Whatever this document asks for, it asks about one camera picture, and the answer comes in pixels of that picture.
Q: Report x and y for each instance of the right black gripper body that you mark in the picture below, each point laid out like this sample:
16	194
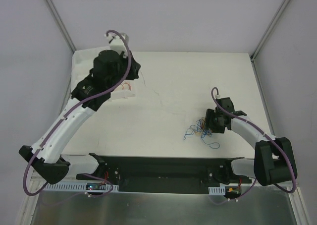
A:
213	123

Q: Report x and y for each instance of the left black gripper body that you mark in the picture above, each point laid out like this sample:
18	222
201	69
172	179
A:
132	68

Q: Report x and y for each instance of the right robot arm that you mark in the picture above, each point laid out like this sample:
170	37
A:
273	162

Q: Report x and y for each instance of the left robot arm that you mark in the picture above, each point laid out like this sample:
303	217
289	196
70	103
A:
85	100

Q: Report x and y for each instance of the white foam tray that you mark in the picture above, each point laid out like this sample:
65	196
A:
82	62

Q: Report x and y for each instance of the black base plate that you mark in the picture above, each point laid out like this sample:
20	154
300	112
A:
164	175

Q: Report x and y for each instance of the right white cable duct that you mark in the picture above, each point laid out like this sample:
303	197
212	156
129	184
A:
219	191

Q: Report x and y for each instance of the white cable duct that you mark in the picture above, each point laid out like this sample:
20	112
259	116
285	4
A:
82	187
219	191

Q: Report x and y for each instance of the left aluminium frame post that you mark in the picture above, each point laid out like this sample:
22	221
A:
60	24

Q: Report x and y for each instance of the aluminium frame post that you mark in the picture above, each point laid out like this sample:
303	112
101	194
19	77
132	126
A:
270	28
60	24

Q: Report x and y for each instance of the left white cable duct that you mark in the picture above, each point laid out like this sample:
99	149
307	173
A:
82	187

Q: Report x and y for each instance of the right aluminium frame post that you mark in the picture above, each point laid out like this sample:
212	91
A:
270	28

